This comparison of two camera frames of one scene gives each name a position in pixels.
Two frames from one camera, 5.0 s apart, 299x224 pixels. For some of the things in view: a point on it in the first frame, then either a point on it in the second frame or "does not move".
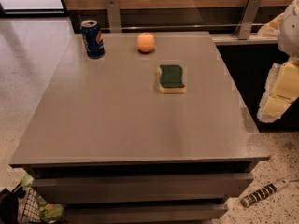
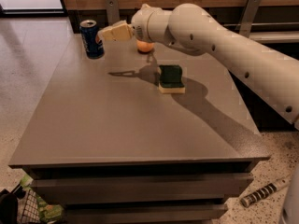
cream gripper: [290, 28] → [139, 24]
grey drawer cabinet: [141, 128] does not move
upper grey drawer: [179, 188] does not move
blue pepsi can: [93, 39] does not move
